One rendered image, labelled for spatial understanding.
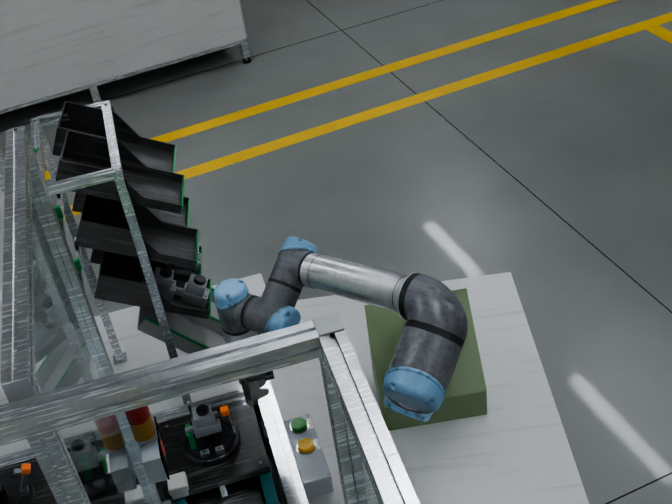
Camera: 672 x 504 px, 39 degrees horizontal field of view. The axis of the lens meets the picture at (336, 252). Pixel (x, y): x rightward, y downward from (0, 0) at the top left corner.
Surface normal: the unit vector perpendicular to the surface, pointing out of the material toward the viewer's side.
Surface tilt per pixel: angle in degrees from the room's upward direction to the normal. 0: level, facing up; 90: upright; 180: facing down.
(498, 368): 0
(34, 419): 90
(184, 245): 25
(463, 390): 41
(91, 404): 90
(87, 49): 90
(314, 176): 0
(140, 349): 0
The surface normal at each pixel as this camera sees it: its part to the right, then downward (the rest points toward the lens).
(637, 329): -0.11, -0.79
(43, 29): 0.40, 0.52
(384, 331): -0.01, -0.21
